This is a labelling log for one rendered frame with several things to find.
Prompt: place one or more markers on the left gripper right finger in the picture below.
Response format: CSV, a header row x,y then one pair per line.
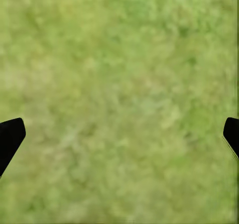
x,y
231,133

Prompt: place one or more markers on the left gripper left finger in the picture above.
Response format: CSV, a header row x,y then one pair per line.
x,y
12,133

